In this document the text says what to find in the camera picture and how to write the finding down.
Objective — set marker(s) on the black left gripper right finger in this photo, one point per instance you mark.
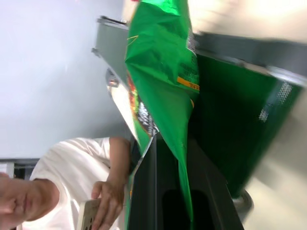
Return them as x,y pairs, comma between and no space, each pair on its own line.
216,210

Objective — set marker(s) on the beige smartphone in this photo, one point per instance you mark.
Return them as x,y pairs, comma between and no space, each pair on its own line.
88,215

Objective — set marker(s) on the green conveyor belt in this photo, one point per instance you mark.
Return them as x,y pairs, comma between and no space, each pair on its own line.
239,107

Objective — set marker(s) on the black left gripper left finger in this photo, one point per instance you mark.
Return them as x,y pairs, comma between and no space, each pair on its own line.
153,191

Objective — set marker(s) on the person's bare hand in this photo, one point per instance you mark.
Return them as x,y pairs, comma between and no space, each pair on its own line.
110,201

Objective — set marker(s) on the person in white shirt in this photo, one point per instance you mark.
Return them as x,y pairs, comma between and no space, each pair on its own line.
69,167

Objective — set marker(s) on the green snack chip bag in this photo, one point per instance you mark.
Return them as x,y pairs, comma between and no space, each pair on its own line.
158,72

